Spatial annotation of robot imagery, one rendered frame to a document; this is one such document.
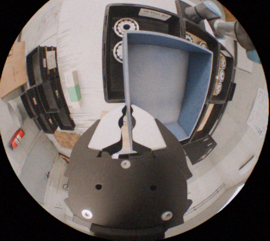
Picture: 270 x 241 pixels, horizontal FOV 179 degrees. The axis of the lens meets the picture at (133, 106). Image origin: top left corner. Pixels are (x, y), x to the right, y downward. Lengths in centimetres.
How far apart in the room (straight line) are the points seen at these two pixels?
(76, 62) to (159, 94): 53
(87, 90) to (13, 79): 212
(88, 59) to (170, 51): 47
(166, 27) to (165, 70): 34
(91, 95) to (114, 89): 23
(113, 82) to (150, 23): 34
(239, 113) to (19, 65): 593
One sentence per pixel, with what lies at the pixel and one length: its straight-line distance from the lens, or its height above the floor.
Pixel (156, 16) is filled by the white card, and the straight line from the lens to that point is 44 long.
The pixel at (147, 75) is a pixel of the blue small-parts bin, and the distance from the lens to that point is 17.
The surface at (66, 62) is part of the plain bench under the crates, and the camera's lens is 65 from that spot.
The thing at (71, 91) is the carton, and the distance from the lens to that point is 59.
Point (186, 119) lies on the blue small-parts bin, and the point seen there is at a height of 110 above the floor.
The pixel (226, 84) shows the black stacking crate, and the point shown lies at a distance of 88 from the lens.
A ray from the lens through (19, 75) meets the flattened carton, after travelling 249.
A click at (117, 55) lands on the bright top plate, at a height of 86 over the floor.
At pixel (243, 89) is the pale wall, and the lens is 356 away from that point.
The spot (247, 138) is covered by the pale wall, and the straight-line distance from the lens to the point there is 375.
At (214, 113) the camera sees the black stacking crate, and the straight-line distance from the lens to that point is 94.
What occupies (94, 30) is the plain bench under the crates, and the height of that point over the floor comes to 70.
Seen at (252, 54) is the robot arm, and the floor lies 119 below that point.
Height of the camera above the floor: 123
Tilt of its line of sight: 60 degrees down
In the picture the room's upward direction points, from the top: 165 degrees clockwise
